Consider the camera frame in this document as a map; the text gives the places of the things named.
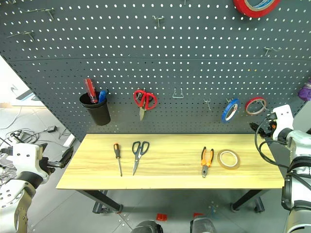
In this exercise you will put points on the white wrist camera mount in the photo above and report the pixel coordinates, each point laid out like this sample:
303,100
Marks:
25,156
283,117

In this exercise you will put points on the white power strip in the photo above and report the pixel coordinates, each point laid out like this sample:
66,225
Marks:
69,140

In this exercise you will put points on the thin red tape roll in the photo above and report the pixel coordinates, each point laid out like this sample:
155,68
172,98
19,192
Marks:
255,106

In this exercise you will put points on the beige tape roll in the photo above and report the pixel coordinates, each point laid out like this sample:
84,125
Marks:
228,159

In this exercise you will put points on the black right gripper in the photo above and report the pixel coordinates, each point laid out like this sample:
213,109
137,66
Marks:
267,128

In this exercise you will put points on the long metal pegboard hook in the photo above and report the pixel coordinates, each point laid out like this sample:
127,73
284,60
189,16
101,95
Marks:
23,34
40,11

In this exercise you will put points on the blue tape roll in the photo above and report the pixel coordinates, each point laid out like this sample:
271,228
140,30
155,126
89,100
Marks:
229,111

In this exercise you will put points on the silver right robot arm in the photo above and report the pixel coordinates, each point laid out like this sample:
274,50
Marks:
297,174

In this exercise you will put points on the black plastic cup holder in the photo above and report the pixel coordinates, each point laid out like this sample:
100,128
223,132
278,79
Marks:
96,111

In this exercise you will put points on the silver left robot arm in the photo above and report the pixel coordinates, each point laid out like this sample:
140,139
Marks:
17,194

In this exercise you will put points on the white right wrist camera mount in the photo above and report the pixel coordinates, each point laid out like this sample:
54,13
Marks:
283,117

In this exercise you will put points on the white sign board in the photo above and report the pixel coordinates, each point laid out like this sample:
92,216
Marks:
20,93

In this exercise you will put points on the red floor marker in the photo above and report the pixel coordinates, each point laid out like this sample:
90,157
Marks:
161,217
198,214

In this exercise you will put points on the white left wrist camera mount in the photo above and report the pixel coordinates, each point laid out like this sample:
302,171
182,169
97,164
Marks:
25,156

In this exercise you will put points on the black power adapter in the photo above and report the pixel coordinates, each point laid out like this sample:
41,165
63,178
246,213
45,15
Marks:
51,129

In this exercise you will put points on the black table leg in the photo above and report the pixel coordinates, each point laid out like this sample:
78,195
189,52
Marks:
102,200
249,199

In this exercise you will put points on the grey pegboard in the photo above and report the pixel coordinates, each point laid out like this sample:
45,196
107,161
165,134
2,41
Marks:
170,60

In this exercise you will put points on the dark rounded shape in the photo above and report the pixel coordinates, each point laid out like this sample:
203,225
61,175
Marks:
147,227
202,225

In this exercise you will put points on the large red tape roll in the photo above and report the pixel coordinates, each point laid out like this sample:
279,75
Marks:
252,7

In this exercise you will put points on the purple object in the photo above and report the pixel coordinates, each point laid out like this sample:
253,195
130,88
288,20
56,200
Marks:
305,91

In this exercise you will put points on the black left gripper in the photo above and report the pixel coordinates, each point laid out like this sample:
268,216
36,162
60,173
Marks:
46,166

